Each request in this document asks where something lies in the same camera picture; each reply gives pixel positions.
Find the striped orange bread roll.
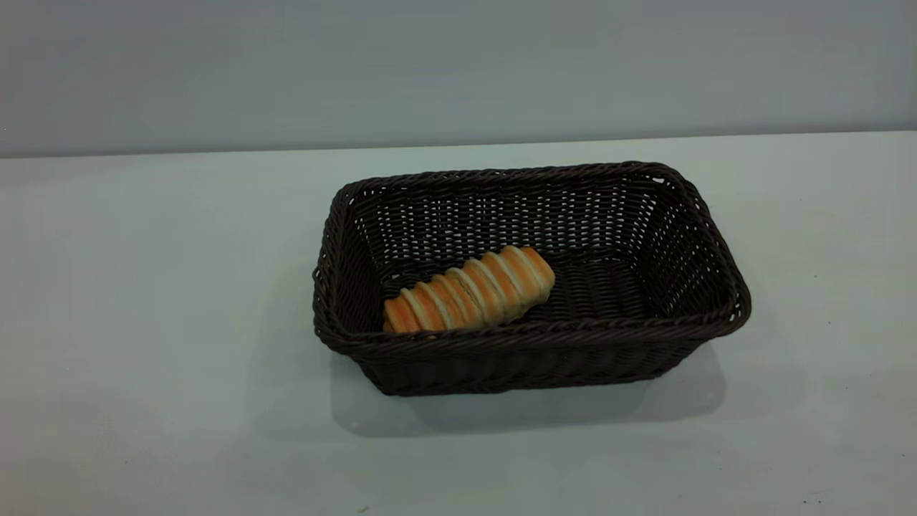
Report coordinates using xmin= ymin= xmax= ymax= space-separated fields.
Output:
xmin=383 ymin=245 xmax=557 ymax=334

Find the dark brown woven wicker basket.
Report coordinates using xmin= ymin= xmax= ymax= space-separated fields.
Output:
xmin=311 ymin=161 xmax=752 ymax=397

